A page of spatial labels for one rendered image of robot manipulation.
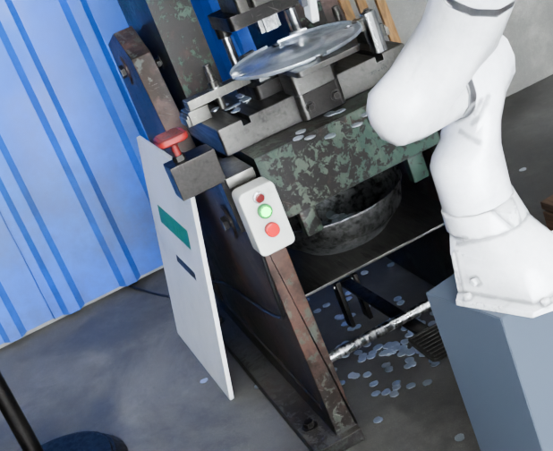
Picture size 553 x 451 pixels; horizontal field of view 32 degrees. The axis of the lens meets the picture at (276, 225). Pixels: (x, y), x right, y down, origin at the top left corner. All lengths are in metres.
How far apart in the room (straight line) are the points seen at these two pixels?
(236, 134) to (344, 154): 0.22
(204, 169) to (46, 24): 1.40
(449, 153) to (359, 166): 0.56
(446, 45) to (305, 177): 0.70
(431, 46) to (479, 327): 0.46
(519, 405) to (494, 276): 0.22
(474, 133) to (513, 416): 0.47
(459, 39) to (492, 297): 0.42
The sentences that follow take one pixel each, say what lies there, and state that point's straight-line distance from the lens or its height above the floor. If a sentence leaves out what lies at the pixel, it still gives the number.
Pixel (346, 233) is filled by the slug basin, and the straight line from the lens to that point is 2.13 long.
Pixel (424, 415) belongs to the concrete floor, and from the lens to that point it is 2.13.
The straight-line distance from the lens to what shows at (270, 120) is 2.02.
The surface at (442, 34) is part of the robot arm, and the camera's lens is 1.33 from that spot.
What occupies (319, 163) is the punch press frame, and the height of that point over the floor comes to 0.58.
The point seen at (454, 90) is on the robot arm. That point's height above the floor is 0.80.
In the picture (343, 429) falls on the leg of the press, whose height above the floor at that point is 0.04.
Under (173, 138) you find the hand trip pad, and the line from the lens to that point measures 1.84.
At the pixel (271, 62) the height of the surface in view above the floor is 0.78.
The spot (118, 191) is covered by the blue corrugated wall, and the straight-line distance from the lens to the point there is 3.28.
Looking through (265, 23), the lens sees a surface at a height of 0.84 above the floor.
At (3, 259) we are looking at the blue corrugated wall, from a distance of 3.28.
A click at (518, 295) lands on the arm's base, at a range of 1.49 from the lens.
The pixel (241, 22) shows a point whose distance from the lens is 2.05.
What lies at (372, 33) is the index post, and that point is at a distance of 2.09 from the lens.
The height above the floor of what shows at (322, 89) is 0.70.
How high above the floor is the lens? 1.20
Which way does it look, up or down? 21 degrees down
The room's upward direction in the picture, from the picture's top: 22 degrees counter-clockwise
